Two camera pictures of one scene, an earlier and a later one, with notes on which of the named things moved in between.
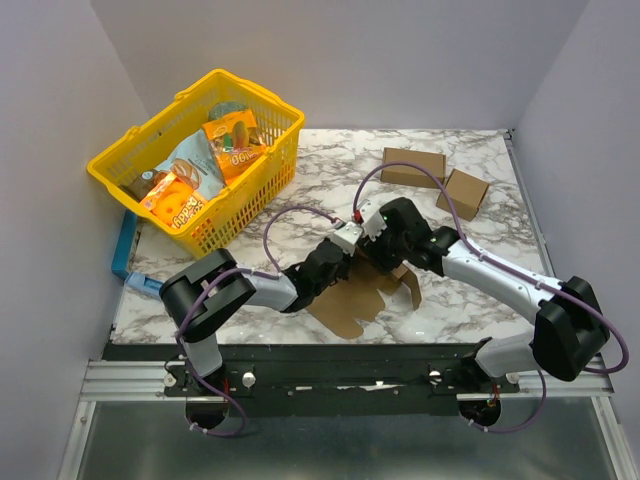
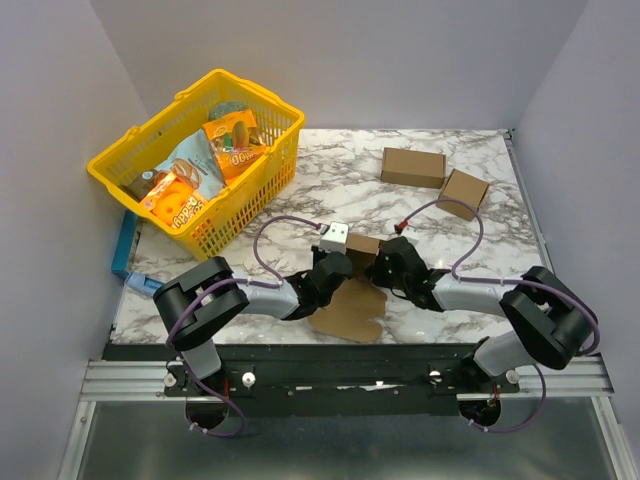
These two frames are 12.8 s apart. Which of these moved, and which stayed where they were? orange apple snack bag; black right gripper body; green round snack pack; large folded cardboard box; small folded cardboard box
Moved: black right gripper body
Stayed: green round snack pack; orange apple snack bag; small folded cardboard box; large folded cardboard box
